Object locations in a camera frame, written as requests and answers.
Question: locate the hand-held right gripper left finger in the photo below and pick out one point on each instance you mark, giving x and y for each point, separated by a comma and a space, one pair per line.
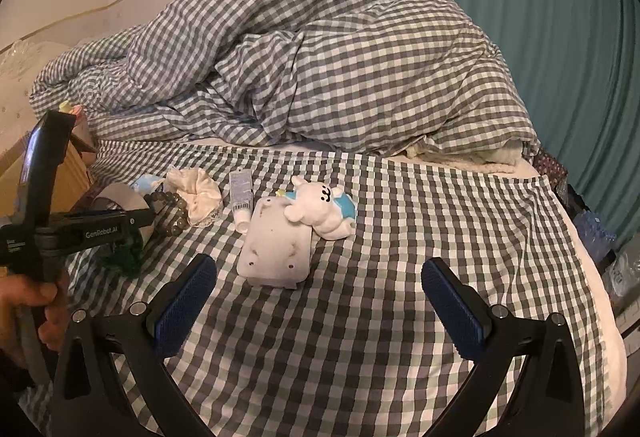
185, 307

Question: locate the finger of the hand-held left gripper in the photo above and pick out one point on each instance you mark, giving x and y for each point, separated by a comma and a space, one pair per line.
45, 167

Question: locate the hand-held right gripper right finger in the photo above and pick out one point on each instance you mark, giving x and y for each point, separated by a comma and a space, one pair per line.
455, 312

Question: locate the cardboard box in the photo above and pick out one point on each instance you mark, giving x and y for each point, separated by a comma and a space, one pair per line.
70, 172

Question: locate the green plastic packet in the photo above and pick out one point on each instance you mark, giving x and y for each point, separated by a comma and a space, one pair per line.
127, 259

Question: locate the blue floral tissue pack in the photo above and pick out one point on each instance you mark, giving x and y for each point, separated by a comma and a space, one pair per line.
147, 183

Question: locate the white pipette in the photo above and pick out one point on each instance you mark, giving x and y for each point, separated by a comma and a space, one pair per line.
241, 192

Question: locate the white plush toy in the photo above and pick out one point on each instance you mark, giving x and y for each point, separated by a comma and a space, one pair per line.
320, 212

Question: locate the person's left hand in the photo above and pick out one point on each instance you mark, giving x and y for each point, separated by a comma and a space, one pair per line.
25, 302

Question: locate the cream tufted headboard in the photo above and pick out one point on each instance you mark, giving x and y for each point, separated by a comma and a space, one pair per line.
20, 87

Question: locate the crumpled white tissue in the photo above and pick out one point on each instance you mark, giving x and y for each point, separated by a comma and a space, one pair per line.
197, 197

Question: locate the grey checked bed sheet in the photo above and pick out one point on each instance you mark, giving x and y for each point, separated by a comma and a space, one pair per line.
400, 217

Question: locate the cream fleece blanket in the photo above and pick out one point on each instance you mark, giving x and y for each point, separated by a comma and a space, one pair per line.
495, 159

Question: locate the dark floral cloth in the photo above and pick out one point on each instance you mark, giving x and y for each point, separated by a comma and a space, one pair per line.
550, 167

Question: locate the grey checked duvet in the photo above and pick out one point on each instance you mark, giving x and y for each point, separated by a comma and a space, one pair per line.
325, 57

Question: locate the teal curtain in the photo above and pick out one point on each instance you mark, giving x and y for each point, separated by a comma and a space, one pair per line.
540, 17

